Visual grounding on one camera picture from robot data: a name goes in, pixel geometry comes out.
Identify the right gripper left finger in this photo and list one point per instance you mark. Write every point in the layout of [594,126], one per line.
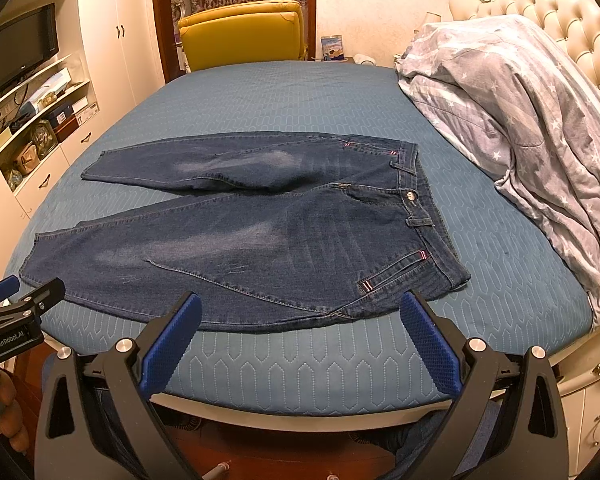
[96,421]

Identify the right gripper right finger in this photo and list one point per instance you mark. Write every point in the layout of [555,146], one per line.
[529,436]

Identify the dark blue denim jeans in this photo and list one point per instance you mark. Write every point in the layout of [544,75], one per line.
[272,230]

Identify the person's left hand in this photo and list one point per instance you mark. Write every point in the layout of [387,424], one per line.
[11,421]

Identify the cream bedside cabinet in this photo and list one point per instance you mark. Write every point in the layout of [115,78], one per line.
[579,387]

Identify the black flat screen television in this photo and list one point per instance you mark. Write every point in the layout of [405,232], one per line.
[26,42]

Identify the cream wardrobe doors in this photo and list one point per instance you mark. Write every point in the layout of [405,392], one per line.
[120,47]

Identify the grey star pattern duvet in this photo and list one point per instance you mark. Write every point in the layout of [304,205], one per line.
[506,96]

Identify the yellow leather armchair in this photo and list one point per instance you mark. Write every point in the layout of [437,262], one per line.
[258,31]

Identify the small blue picture box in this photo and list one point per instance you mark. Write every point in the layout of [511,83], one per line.
[332,48]

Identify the cream tufted headboard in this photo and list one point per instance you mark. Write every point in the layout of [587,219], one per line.
[573,24]

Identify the cream wall shelf unit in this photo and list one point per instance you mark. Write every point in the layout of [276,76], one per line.
[47,121]

